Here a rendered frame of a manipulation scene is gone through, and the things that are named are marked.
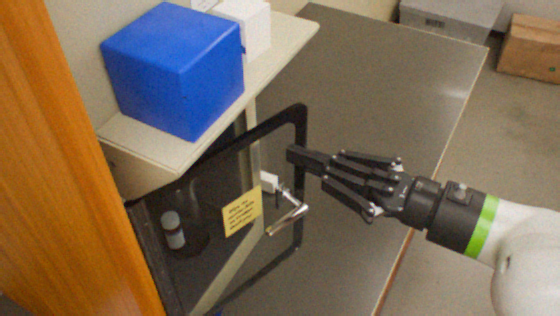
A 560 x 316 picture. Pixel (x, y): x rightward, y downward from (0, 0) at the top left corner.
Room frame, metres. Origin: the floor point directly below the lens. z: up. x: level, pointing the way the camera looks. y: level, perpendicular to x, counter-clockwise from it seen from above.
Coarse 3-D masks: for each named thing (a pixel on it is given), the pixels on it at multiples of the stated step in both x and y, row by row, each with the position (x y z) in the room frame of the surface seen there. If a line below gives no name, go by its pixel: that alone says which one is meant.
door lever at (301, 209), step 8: (288, 192) 0.53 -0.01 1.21; (288, 200) 0.52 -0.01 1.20; (296, 200) 0.52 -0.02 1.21; (296, 208) 0.50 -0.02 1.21; (304, 208) 0.50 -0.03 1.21; (288, 216) 0.48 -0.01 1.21; (296, 216) 0.48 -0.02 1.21; (280, 224) 0.47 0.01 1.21; (288, 224) 0.47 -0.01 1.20; (272, 232) 0.45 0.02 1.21
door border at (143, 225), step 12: (204, 156) 0.45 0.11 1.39; (144, 204) 0.37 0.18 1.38; (144, 216) 0.37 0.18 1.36; (144, 228) 0.37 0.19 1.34; (144, 240) 0.36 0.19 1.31; (156, 240) 0.37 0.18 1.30; (144, 252) 0.36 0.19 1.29; (156, 252) 0.37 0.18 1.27; (156, 264) 0.37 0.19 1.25; (168, 276) 0.37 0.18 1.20; (156, 288) 0.36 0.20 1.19; (168, 288) 0.37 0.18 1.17; (168, 300) 0.36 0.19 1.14; (180, 312) 0.37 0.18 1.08
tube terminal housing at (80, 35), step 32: (64, 0) 0.38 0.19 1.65; (96, 0) 0.41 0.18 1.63; (128, 0) 0.45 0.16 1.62; (160, 0) 0.49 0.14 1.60; (224, 0) 0.59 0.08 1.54; (64, 32) 0.37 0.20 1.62; (96, 32) 0.40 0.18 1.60; (96, 64) 0.39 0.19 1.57; (96, 96) 0.38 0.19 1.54; (96, 128) 0.37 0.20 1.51
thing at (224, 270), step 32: (256, 128) 0.50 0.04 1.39; (288, 128) 0.54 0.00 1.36; (224, 160) 0.46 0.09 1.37; (256, 160) 0.49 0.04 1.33; (160, 192) 0.39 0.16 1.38; (192, 192) 0.42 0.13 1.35; (224, 192) 0.45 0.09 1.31; (160, 224) 0.38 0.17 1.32; (192, 224) 0.41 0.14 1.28; (224, 224) 0.45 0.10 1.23; (256, 224) 0.49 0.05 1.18; (192, 256) 0.40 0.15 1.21; (224, 256) 0.44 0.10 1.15; (256, 256) 0.48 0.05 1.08; (288, 256) 0.54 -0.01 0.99; (192, 288) 0.39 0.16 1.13; (224, 288) 0.43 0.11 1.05
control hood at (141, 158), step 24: (288, 24) 0.58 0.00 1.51; (312, 24) 0.58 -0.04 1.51; (288, 48) 0.52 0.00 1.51; (264, 72) 0.47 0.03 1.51; (240, 96) 0.42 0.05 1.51; (120, 120) 0.38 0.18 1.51; (120, 144) 0.35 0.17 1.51; (144, 144) 0.35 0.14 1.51; (168, 144) 0.35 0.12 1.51; (192, 144) 0.35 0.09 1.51; (120, 168) 0.35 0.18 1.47; (144, 168) 0.33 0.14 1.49; (168, 168) 0.31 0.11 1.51; (120, 192) 0.35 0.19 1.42; (144, 192) 0.33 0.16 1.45
